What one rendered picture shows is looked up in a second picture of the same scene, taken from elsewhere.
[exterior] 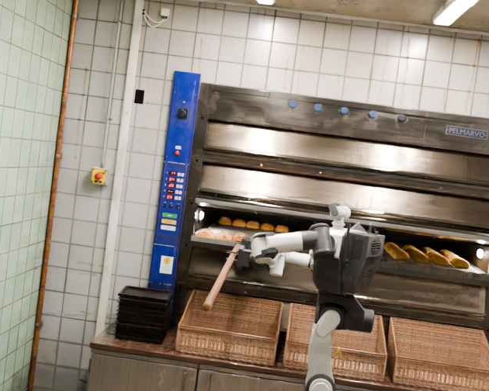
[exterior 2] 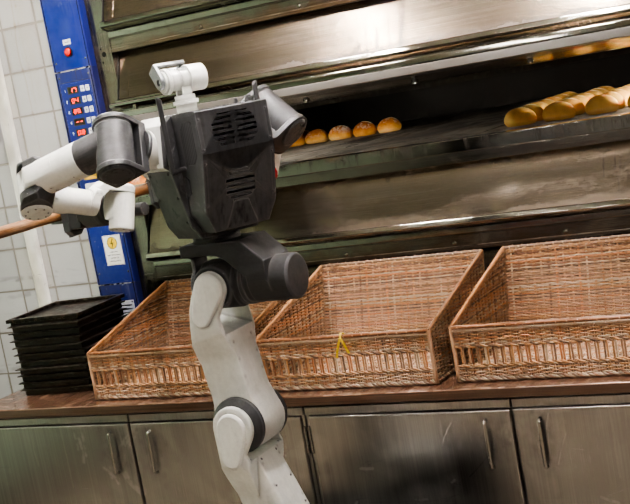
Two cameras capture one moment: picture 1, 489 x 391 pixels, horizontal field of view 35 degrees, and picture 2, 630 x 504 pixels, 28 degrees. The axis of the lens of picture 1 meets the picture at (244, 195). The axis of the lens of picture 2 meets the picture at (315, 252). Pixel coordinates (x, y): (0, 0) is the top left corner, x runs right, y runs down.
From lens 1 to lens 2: 2.29 m
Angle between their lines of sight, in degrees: 26
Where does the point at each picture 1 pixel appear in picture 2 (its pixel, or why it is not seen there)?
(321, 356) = (223, 364)
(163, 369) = (80, 435)
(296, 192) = (270, 57)
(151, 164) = (44, 85)
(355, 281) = (203, 206)
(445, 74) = not seen: outside the picture
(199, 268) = (163, 241)
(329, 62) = not seen: outside the picture
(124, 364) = (26, 437)
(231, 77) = not seen: outside the picture
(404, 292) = (517, 189)
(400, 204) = (456, 16)
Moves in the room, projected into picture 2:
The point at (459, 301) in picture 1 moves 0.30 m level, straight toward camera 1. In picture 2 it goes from (629, 179) to (577, 199)
